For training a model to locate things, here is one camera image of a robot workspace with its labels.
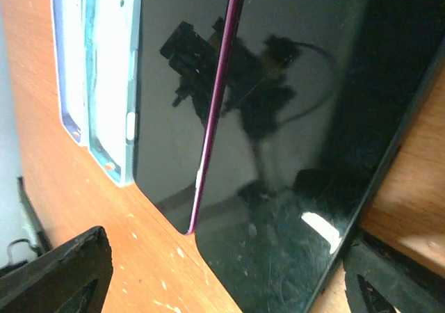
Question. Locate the light blue phone case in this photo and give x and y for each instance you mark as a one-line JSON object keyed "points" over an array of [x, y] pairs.
{"points": [[111, 39]]}

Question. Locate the purple phone black screen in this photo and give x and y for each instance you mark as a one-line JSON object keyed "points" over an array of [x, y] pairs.
{"points": [[183, 55]]}

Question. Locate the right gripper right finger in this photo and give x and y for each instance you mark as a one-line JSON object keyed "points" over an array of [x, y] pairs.
{"points": [[378, 278]]}

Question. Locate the lilac phone case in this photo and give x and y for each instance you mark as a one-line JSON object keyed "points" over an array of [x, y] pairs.
{"points": [[68, 33]]}

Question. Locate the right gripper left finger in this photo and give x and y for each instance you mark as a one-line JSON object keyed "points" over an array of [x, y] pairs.
{"points": [[73, 277]]}

